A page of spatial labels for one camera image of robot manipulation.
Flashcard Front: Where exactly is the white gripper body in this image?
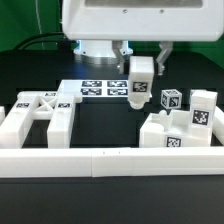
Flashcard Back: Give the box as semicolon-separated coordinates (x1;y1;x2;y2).
62;0;223;41

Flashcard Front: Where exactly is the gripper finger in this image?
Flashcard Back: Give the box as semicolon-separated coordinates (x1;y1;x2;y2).
156;41;173;76
112;41;129;74

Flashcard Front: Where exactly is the white chair seat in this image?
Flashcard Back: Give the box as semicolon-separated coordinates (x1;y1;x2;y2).
139;110;212;148

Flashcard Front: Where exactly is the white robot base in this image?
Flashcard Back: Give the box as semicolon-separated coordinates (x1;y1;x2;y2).
73;40;133;65

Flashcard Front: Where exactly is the white tagged cube left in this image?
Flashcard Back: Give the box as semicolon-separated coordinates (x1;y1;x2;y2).
161;89;182;109

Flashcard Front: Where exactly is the white tagged cube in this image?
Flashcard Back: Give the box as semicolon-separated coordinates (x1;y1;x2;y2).
161;89;182;109
189;89;207;100

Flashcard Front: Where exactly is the white tagged cube right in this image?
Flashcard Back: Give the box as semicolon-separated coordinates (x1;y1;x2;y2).
189;89;207;100

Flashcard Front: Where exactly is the white left fence stub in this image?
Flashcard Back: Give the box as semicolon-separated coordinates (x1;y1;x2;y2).
0;106;5;125

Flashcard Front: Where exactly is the black cable bundle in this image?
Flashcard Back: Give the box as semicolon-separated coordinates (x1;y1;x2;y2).
13;31;68;52

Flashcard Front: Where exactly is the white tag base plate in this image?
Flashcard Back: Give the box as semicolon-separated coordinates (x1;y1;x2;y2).
57;79;153;100

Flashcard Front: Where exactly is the white chair back frame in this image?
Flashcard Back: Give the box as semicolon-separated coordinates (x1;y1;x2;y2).
0;91;82;149

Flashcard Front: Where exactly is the white right fence wall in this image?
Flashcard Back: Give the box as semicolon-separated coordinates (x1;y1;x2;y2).
213;107;224;146

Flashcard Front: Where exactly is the white fence wall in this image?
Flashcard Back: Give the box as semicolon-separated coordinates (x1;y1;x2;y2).
0;147;224;178
213;107;224;146

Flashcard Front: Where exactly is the white front fence wall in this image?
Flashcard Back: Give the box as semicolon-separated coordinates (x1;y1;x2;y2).
0;147;224;178

